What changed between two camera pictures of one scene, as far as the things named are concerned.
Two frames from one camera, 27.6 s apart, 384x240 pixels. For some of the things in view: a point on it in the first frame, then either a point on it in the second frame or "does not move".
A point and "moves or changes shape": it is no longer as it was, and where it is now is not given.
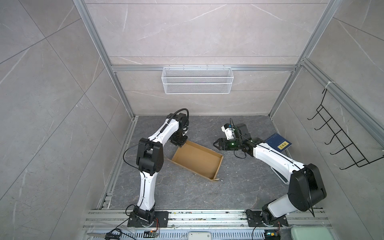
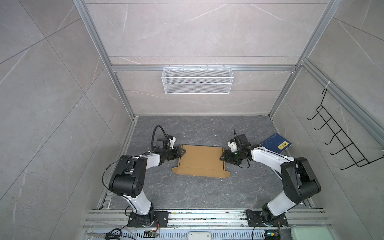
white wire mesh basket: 197,80 does not move
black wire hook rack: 346,141 does not move
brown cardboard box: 203,161 moves or changes shape
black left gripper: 181,143 -> 178,152
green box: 311,233 does not move
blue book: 277,142 does not move
